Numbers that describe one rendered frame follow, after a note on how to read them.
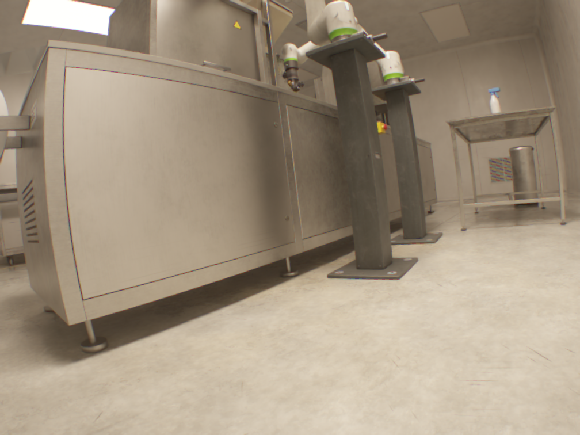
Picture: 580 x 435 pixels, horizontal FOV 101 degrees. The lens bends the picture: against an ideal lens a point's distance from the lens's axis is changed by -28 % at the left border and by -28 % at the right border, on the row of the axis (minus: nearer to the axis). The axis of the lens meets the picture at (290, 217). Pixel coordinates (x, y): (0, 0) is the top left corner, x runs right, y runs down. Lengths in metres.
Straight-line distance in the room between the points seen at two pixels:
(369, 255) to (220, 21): 1.22
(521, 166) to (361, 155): 2.75
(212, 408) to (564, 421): 0.53
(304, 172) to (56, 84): 1.02
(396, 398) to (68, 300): 0.71
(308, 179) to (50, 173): 1.04
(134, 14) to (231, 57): 0.48
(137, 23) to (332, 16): 0.80
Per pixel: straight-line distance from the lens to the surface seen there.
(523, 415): 0.52
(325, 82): 2.78
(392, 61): 2.08
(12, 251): 4.20
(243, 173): 1.14
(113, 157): 0.88
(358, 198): 1.28
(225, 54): 1.54
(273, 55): 1.79
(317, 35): 1.58
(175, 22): 1.43
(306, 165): 1.45
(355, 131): 1.29
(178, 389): 0.66
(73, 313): 0.84
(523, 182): 3.81
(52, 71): 0.90
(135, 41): 1.39
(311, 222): 1.43
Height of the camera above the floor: 0.32
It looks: 3 degrees down
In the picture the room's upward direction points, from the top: 7 degrees counter-clockwise
